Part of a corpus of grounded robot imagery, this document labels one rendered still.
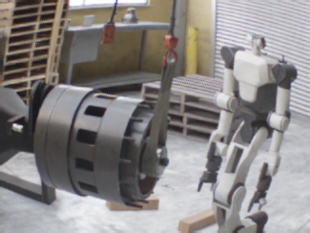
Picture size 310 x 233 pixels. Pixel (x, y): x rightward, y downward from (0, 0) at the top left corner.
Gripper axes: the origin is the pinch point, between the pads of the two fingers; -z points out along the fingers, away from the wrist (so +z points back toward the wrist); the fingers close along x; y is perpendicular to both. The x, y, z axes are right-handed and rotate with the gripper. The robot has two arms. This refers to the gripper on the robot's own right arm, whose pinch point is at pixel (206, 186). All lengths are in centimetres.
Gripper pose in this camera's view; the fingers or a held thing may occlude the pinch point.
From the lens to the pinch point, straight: 313.1
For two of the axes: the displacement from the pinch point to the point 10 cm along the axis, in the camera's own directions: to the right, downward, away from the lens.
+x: -7.5, -1.1, -6.5
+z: 2.4, -9.6, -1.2
